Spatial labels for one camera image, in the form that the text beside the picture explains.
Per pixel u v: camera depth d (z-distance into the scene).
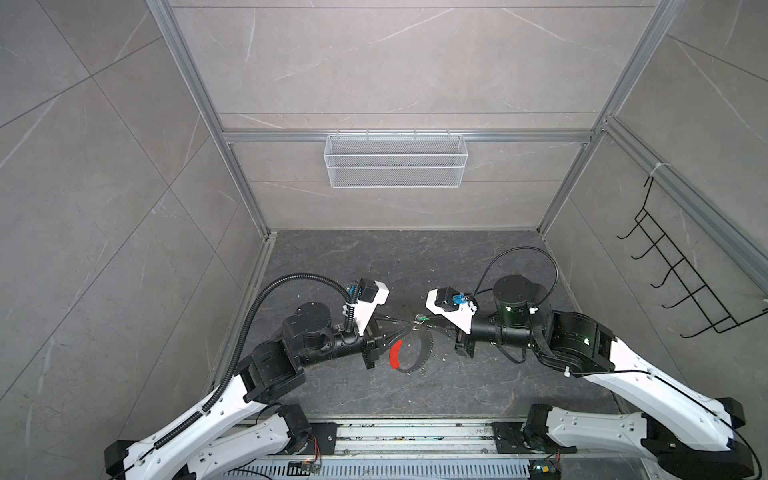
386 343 0.52
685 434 0.39
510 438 0.73
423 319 0.54
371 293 0.47
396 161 1.01
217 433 0.42
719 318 0.59
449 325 0.47
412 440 0.75
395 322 0.53
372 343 0.47
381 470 0.70
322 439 0.73
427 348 0.59
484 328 0.48
